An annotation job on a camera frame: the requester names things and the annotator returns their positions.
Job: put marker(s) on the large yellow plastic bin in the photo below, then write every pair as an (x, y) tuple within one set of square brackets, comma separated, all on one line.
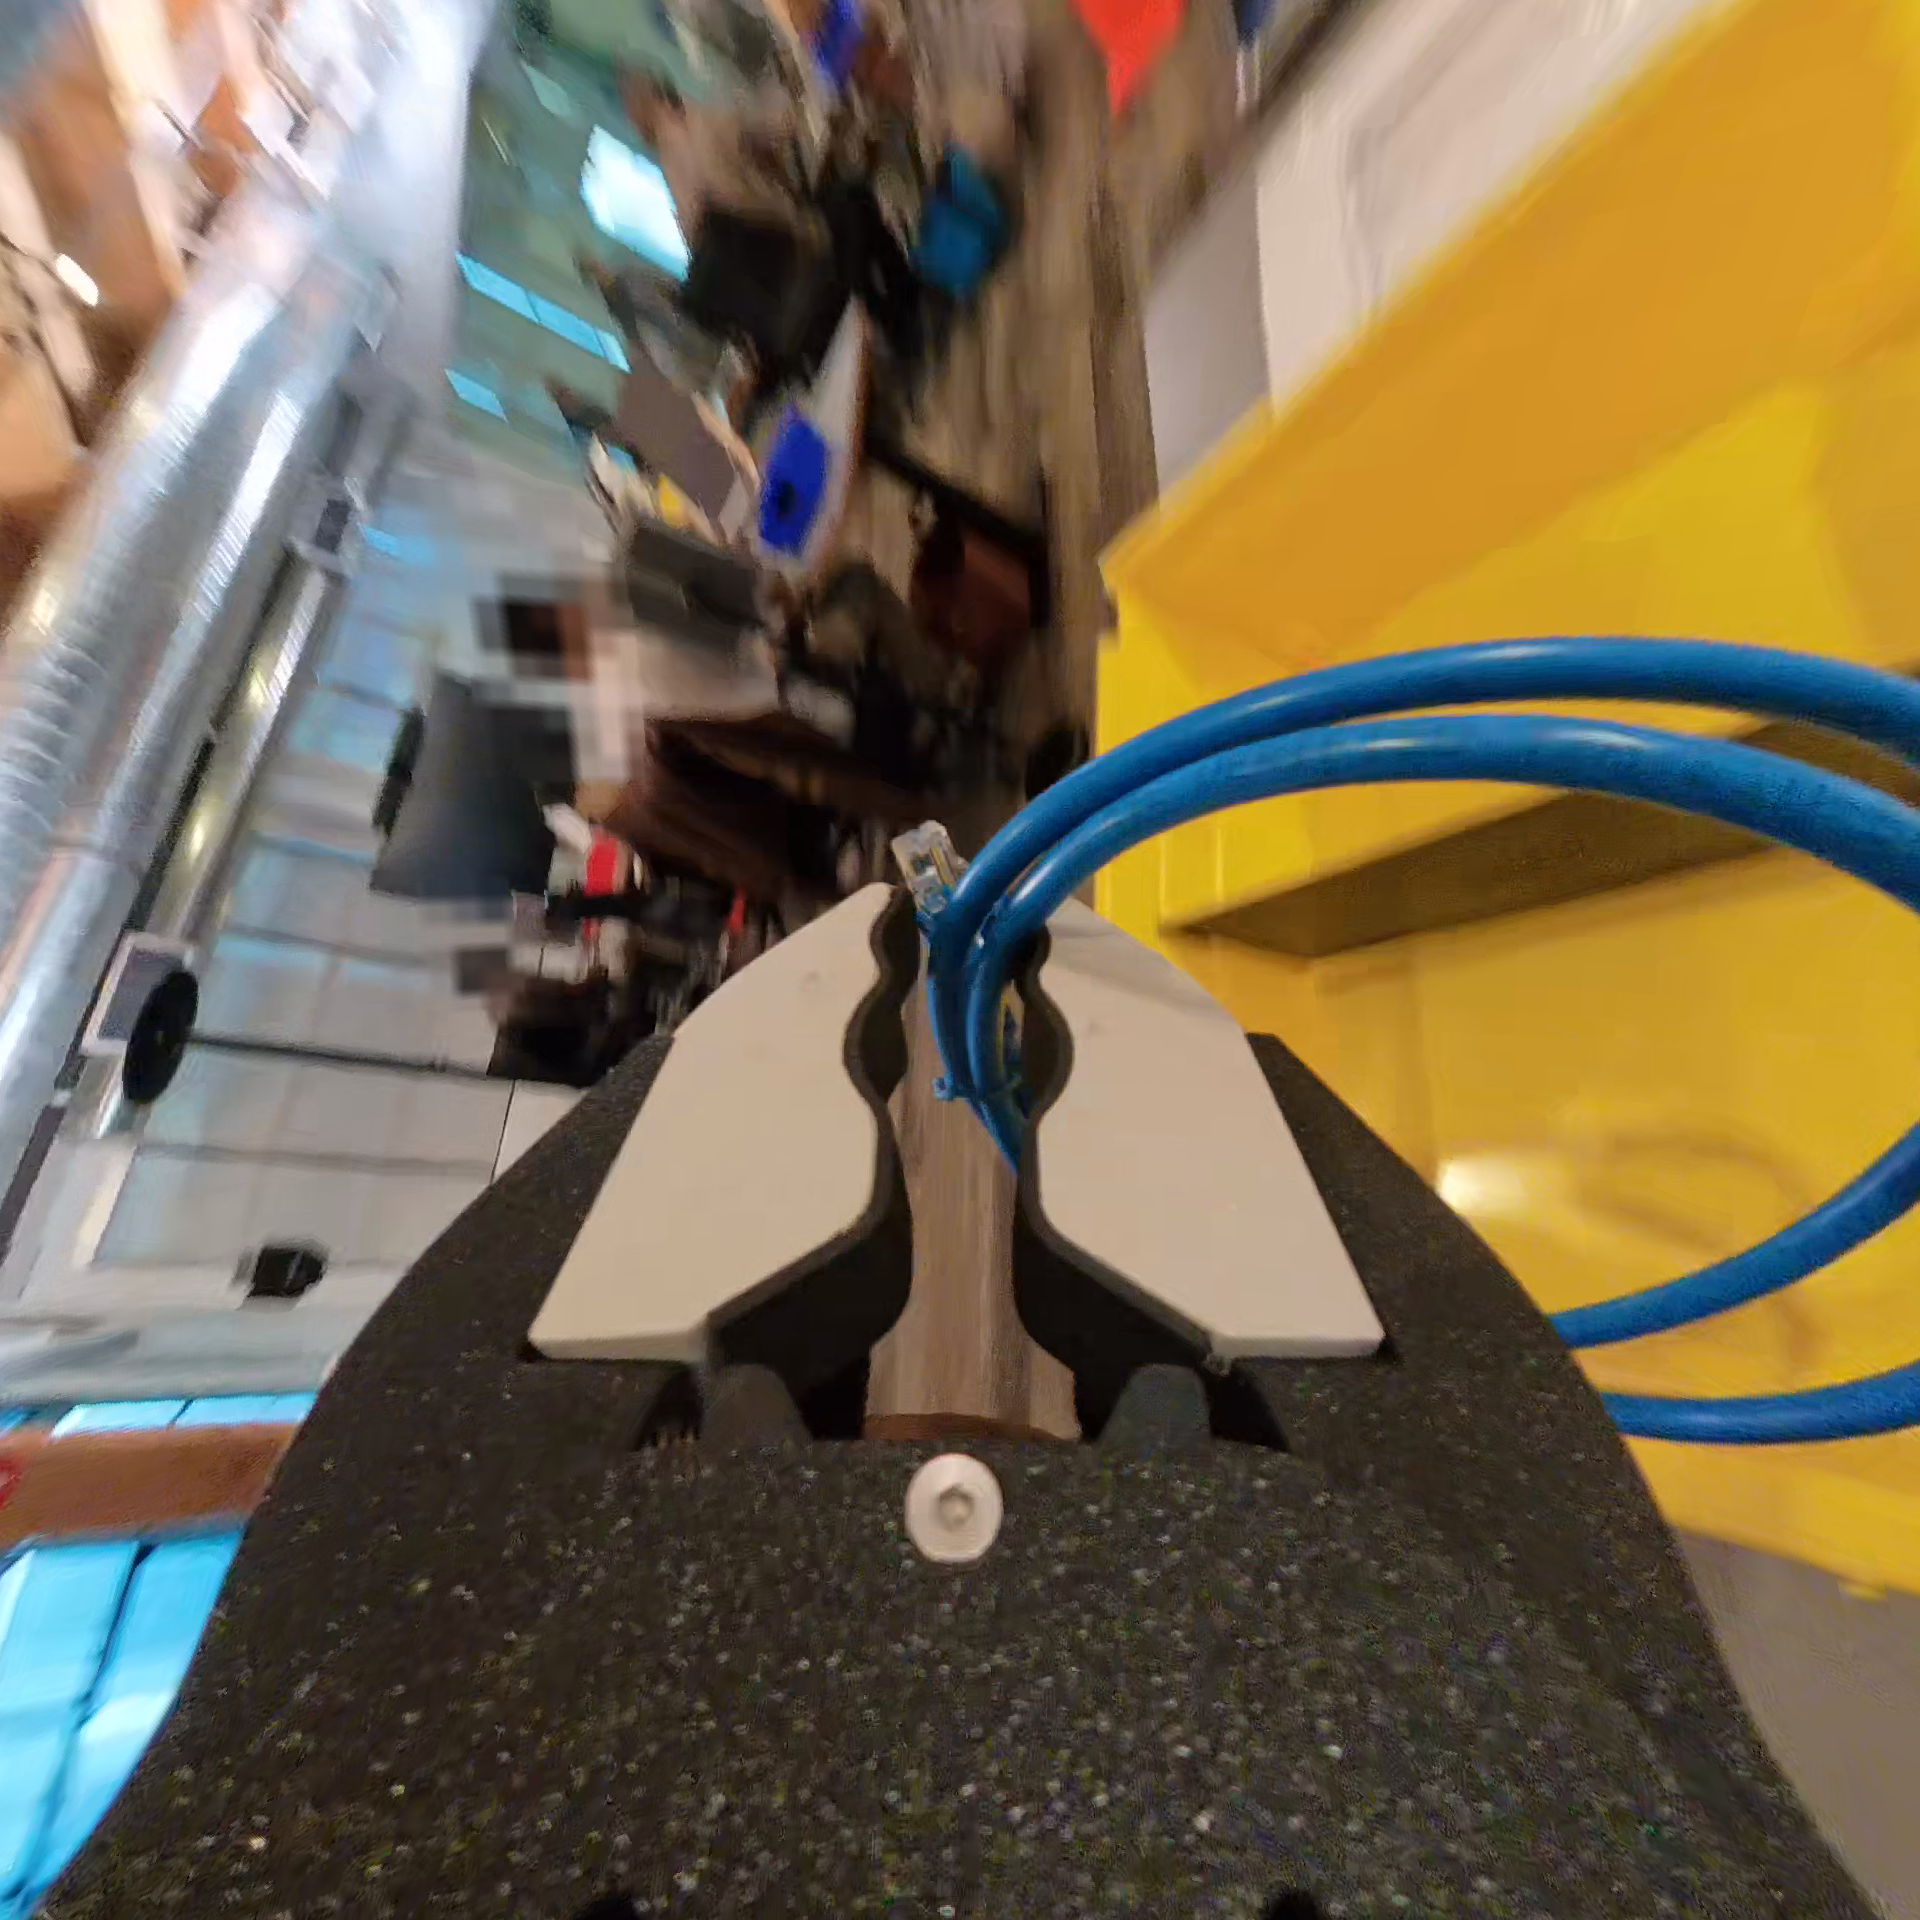
[(1650, 450)]

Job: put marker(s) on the small grey table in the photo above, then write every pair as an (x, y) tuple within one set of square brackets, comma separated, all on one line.
[(845, 374)]

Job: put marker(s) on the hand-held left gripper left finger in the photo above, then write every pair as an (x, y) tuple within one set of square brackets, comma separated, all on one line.
[(705, 1171)]

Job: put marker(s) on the blue plastic bin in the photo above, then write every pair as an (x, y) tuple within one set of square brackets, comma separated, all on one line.
[(795, 481)]

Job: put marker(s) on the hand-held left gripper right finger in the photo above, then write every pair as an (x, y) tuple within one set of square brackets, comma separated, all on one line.
[(1201, 1184)]

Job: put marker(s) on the teal fabric bag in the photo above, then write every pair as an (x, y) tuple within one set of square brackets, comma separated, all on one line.
[(960, 224)]

